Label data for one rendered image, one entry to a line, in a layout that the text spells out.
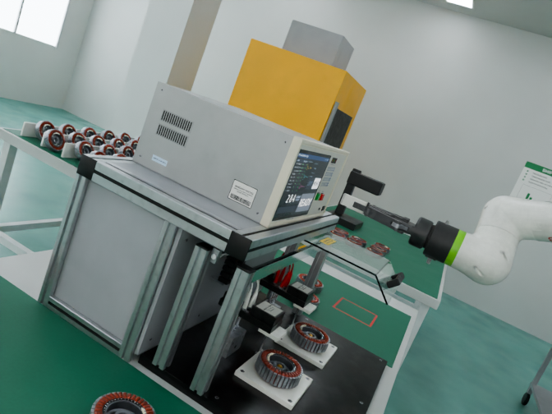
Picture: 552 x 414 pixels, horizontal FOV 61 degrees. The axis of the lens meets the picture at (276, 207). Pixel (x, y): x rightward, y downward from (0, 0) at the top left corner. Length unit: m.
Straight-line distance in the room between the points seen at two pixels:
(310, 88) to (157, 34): 1.64
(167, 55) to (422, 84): 3.26
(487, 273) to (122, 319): 0.82
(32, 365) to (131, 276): 0.24
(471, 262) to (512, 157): 5.22
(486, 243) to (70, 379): 0.93
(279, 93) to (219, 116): 3.84
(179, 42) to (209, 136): 3.91
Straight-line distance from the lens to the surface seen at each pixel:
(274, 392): 1.11
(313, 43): 5.16
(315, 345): 1.33
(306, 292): 1.32
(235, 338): 1.16
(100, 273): 1.10
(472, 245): 1.18
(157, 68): 5.04
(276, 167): 0.99
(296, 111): 4.80
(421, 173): 6.35
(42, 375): 1.01
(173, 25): 5.04
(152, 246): 1.00
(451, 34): 6.60
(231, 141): 1.04
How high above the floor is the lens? 1.35
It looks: 11 degrees down
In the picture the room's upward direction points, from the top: 22 degrees clockwise
